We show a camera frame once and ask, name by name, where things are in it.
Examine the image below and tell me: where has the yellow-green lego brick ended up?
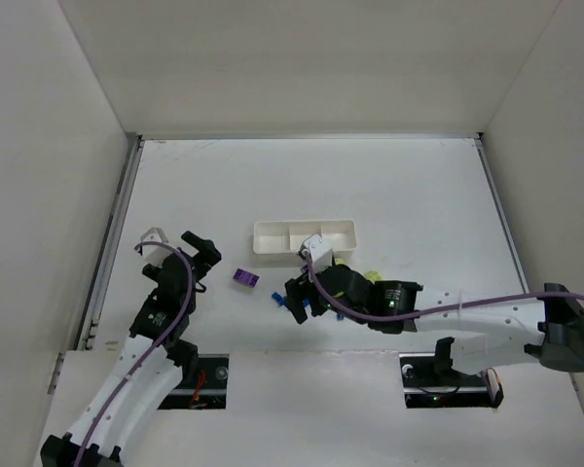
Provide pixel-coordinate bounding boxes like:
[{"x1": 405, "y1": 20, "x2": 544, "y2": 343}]
[{"x1": 364, "y1": 270, "x2": 382, "y2": 283}]

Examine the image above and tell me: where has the purple lego brick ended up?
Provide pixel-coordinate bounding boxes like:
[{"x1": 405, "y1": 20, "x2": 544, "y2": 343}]
[{"x1": 233, "y1": 268, "x2": 260, "y2": 289}]

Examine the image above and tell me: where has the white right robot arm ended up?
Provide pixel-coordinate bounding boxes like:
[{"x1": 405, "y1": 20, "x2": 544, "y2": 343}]
[{"x1": 284, "y1": 265, "x2": 584, "y2": 375}]

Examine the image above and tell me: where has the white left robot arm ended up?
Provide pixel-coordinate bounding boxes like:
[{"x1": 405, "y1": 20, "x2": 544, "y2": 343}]
[{"x1": 40, "y1": 228, "x2": 222, "y2": 466}]

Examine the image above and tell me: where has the blue lego brick far left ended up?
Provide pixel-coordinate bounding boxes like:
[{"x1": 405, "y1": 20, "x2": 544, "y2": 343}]
[{"x1": 272, "y1": 292, "x2": 285, "y2": 306}]

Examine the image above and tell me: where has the white three-compartment tray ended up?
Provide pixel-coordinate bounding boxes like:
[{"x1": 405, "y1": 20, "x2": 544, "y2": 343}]
[{"x1": 253, "y1": 219, "x2": 358, "y2": 255}]

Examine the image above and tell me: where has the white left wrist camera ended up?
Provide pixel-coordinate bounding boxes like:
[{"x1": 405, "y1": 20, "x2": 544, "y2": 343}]
[{"x1": 136, "y1": 227, "x2": 177, "y2": 268}]

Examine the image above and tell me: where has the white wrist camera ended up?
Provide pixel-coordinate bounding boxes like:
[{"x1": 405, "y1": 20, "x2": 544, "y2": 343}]
[
  {"x1": 136, "y1": 227, "x2": 177, "y2": 268},
  {"x1": 299, "y1": 233, "x2": 333, "y2": 273}
]

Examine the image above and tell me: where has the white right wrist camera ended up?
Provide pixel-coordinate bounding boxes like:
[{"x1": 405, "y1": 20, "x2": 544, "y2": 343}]
[{"x1": 299, "y1": 233, "x2": 333, "y2": 273}]

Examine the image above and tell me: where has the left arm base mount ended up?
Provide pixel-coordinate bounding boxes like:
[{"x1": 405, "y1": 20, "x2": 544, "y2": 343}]
[{"x1": 159, "y1": 354, "x2": 230, "y2": 411}]

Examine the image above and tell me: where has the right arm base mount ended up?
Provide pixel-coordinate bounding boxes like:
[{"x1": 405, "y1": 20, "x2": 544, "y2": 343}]
[{"x1": 399, "y1": 338, "x2": 504, "y2": 410}]

